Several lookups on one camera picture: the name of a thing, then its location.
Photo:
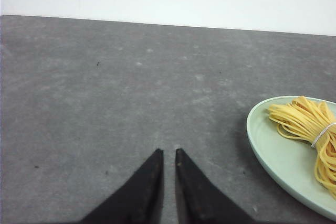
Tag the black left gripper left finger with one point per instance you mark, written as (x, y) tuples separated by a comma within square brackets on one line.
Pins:
[(138, 200)]

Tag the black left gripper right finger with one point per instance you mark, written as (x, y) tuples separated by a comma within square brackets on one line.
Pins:
[(198, 200)]

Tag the yellow vermicelli bundle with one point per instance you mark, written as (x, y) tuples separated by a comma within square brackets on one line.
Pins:
[(313, 122)]

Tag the pale green plate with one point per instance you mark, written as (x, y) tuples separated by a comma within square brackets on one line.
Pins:
[(290, 163)]

